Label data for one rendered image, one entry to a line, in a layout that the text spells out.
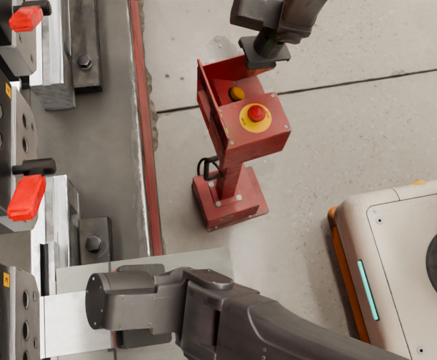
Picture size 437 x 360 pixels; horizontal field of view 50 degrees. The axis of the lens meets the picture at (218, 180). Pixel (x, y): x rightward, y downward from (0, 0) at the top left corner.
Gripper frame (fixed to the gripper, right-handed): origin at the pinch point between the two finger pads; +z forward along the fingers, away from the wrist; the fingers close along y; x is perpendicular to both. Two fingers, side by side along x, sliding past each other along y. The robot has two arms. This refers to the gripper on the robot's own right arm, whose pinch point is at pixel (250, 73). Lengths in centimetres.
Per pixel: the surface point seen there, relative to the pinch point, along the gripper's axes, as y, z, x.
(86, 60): 35.6, -2.7, -5.6
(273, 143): -2.5, 6.2, 15.3
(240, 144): 6.8, 4.0, 15.0
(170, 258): 34, -12, 38
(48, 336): 53, -7, 43
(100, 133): 35.9, 1.9, 8.2
